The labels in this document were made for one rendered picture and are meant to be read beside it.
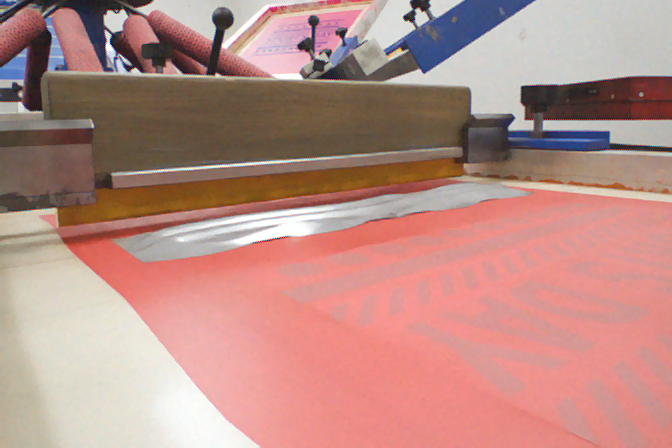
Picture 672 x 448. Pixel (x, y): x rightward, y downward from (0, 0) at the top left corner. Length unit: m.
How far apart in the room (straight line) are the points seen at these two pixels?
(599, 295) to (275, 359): 0.13
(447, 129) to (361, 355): 0.41
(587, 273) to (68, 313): 0.22
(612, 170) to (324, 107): 0.29
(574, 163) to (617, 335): 0.39
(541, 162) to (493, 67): 2.20
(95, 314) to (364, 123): 0.31
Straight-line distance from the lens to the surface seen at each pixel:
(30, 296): 0.25
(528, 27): 2.69
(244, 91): 0.40
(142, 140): 0.37
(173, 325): 0.19
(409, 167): 0.52
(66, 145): 0.35
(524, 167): 0.60
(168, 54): 0.69
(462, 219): 0.37
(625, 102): 1.22
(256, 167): 0.39
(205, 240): 0.30
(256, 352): 0.17
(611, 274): 0.26
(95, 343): 0.19
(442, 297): 0.21
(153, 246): 0.30
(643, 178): 0.55
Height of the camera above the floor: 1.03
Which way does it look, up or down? 8 degrees down
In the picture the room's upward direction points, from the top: 1 degrees counter-clockwise
